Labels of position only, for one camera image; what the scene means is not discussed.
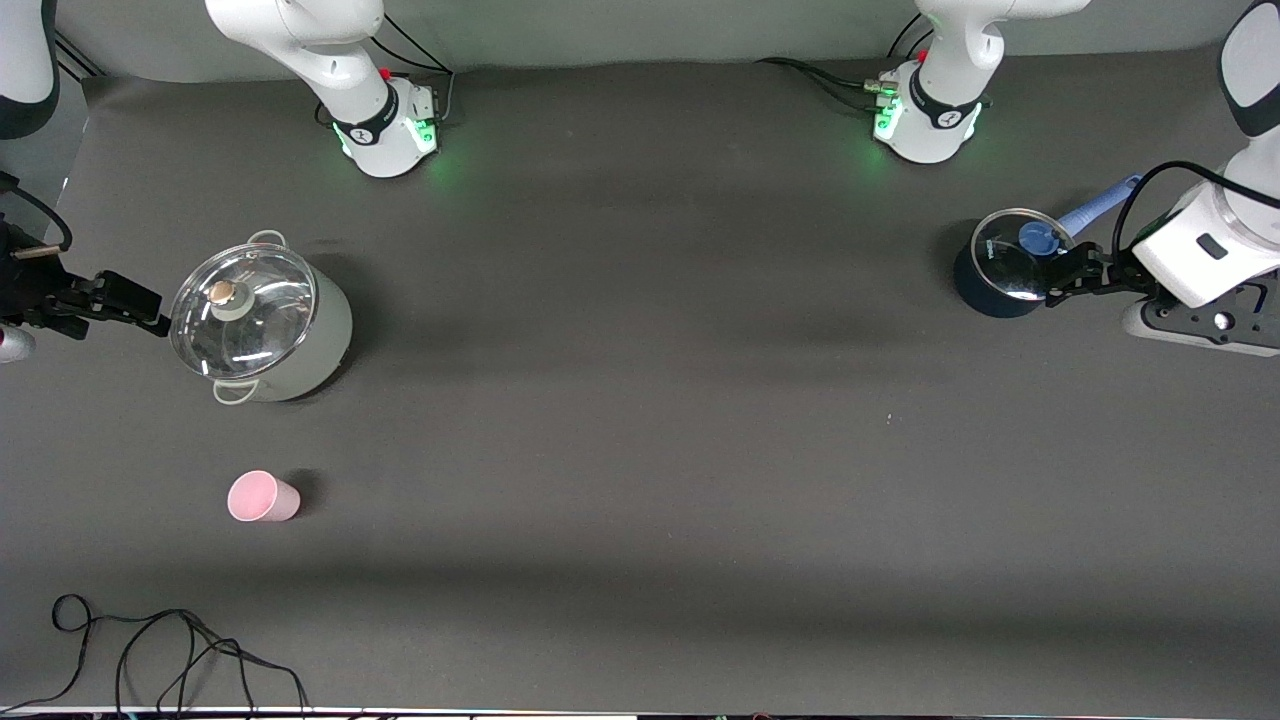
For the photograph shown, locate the thin black loose cable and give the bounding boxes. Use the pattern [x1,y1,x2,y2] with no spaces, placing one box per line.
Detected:
[0,594,311,713]

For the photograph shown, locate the dark grey table cloth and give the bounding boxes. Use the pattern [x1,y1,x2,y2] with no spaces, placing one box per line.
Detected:
[0,40,1280,713]

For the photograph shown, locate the glass lid with blue knob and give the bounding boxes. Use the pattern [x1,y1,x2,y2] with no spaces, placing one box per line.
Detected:
[971,208,1081,302]

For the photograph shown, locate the pale green stockpot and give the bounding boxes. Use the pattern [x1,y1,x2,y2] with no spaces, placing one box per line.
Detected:
[170,230,354,405]

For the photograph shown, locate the dark blue saucepan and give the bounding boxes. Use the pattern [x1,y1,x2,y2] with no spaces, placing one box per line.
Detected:
[952,174,1147,319]

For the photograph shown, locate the black aluminium frame rail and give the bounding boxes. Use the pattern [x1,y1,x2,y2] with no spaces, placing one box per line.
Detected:
[55,32,107,81]

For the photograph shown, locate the black right arm base cables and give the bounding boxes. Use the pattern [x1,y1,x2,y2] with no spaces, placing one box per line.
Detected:
[365,15,457,127]

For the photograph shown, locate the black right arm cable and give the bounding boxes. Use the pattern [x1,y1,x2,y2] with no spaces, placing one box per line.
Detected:
[0,172,74,259]

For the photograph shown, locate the pink plastic cup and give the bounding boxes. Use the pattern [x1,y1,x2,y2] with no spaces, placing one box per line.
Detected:
[227,470,301,524]

